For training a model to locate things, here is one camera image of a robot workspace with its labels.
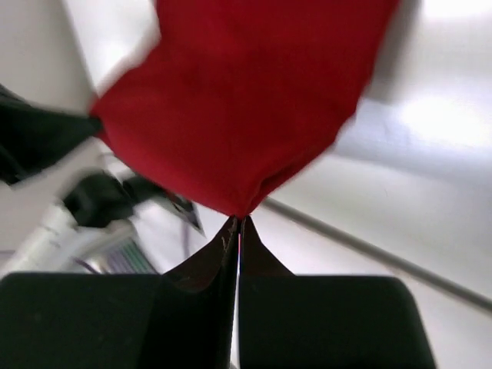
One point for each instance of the dark red t-shirt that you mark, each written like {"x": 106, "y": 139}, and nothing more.
{"x": 239, "y": 96}

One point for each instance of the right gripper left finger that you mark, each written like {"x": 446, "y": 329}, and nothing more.
{"x": 180, "y": 319}

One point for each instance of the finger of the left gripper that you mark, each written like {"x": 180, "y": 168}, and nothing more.
{"x": 34, "y": 138}

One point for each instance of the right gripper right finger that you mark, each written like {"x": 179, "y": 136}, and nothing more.
{"x": 323, "y": 321}

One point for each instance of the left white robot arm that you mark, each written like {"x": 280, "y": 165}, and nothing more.
{"x": 95, "y": 201}

